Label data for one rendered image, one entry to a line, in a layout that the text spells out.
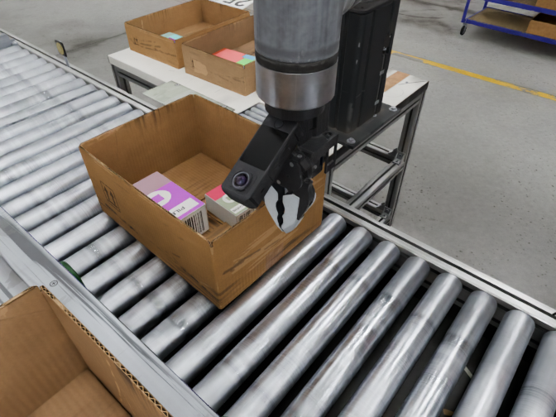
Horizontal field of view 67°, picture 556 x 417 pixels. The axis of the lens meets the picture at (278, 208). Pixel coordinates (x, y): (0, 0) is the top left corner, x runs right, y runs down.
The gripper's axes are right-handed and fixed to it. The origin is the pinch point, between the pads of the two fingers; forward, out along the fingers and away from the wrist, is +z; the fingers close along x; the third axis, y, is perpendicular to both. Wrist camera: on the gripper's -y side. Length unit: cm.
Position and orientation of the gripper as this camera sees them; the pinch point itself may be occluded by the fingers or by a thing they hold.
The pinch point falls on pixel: (282, 227)
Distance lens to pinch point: 61.0
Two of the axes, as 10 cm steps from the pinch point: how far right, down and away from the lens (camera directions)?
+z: 0.0, 7.4, 6.7
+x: -7.8, -4.2, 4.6
